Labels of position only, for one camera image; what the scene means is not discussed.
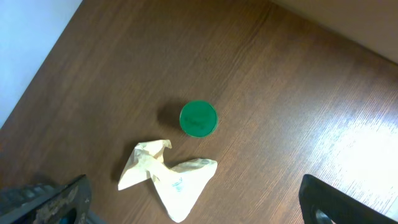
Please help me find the grey plastic basket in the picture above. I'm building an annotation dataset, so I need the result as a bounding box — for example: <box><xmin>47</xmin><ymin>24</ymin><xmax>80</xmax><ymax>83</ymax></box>
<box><xmin>1</xmin><ymin>184</ymin><xmax>56</xmax><ymax>215</ymax></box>

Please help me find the green-lidded jar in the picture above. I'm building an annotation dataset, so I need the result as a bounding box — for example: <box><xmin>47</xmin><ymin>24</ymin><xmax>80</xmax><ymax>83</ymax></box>
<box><xmin>179</xmin><ymin>100</ymin><xmax>218</xmax><ymax>138</ymax></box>

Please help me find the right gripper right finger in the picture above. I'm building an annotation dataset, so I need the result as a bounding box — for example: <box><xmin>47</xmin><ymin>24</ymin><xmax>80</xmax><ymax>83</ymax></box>
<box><xmin>298</xmin><ymin>174</ymin><xmax>397</xmax><ymax>224</ymax></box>

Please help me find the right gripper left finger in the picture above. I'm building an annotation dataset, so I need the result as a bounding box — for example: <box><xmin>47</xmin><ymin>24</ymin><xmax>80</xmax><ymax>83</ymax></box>
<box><xmin>1</xmin><ymin>175</ymin><xmax>91</xmax><ymax>224</ymax></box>

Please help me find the crumpled beige paper bag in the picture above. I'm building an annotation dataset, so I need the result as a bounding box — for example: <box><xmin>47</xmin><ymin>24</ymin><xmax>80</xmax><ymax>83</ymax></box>
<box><xmin>118</xmin><ymin>139</ymin><xmax>218</xmax><ymax>223</ymax></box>

